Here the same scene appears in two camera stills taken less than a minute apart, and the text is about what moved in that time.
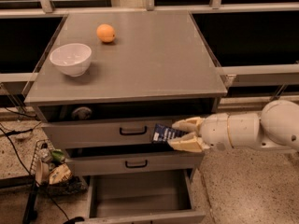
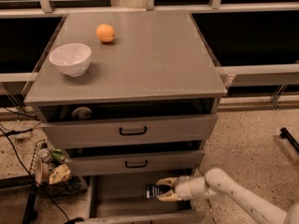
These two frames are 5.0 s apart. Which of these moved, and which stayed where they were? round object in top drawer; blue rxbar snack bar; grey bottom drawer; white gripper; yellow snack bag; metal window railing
Moved: blue rxbar snack bar; white gripper
Stayed: metal window railing; grey bottom drawer; yellow snack bag; round object in top drawer
